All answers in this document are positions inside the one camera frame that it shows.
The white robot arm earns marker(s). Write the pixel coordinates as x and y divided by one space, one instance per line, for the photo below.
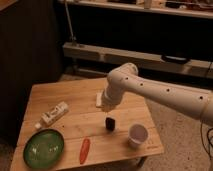
194 102

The black eraser block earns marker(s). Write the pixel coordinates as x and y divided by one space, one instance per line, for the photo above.
110 123

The white rectangular box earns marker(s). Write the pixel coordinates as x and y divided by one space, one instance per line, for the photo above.
99 100

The wooden shelf bench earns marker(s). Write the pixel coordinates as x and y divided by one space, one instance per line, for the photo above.
142 60

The wooden table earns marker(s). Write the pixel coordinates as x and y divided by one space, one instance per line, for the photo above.
85 120

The metal pole stand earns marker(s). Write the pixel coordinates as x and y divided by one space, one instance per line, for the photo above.
72 36

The white paper cup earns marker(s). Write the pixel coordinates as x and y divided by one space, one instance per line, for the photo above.
138 134

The orange carrot toy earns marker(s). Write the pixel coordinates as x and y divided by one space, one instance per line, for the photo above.
84 150

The white tube bottle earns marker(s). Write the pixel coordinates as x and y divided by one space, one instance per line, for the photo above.
50 117

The green glass plate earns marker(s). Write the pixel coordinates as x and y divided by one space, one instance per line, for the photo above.
44 149

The black handle on shelf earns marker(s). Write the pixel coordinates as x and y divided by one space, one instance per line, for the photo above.
175 60

